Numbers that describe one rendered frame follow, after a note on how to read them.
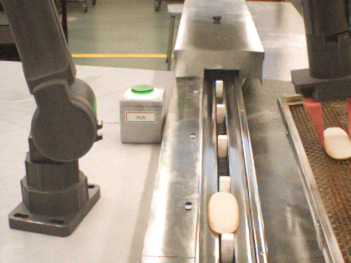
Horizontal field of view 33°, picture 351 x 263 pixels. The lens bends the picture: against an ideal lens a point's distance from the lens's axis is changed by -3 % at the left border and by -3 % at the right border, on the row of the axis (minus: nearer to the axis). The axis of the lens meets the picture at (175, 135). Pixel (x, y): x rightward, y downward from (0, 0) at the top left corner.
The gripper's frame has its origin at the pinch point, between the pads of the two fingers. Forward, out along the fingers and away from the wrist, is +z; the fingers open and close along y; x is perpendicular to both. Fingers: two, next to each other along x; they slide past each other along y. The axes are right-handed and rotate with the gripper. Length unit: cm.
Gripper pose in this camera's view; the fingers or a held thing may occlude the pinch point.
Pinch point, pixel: (336, 137)
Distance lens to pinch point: 81.2
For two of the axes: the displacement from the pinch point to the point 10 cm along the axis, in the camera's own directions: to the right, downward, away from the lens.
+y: 9.8, -1.2, -1.4
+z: 1.7, 9.2, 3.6
